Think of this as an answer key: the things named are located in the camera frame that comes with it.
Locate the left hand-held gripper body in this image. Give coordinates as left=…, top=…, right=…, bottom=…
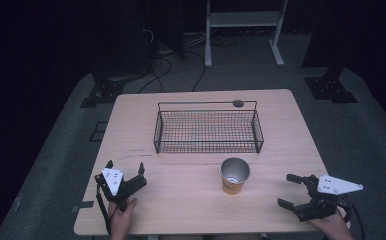
left=94, top=167, right=148, bottom=213

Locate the metal cup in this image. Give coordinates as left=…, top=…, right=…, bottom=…
left=219, top=157, right=251, bottom=196

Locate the black wire basket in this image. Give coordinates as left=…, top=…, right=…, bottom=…
left=152, top=99, right=265, bottom=155

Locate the white metal frame stand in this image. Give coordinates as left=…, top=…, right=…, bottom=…
left=204, top=0, right=289, bottom=69

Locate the black floor cable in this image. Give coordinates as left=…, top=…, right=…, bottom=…
left=184, top=49, right=207, bottom=93
left=137, top=54, right=174, bottom=95

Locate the black stand base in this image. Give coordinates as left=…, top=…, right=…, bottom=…
left=79, top=70, right=126, bottom=109
left=303, top=65, right=359, bottom=105

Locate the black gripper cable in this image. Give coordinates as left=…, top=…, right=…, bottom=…
left=95, top=185, right=113, bottom=236
left=338, top=194, right=367, bottom=240

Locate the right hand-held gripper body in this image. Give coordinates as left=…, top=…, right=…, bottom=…
left=293, top=173, right=365, bottom=223

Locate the grey tape strip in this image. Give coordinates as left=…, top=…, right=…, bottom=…
left=71, top=200, right=95, bottom=214

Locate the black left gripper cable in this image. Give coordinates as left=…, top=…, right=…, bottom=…
left=95, top=185, right=113, bottom=236

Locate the person's left hand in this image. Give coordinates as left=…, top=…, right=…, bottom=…
left=107, top=197, right=138, bottom=240

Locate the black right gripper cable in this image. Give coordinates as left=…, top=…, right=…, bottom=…
left=338, top=194, right=367, bottom=240

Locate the person's right hand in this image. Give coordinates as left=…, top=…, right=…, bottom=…
left=308, top=209, right=355, bottom=240

